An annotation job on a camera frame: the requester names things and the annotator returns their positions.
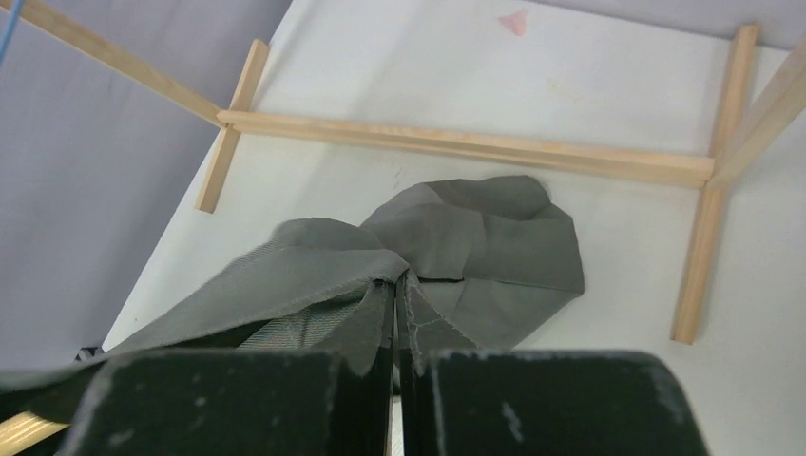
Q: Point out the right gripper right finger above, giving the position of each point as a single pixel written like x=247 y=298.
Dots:
x=458 y=399

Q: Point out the wooden clothes rack frame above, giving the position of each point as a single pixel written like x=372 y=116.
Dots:
x=743 y=130

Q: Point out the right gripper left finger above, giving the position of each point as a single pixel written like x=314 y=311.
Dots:
x=333 y=399

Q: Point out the grey pleated skirt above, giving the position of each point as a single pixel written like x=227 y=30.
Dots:
x=485 y=262

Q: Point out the yellow hanger with metal hook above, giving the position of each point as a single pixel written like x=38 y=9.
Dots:
x=25 y=430

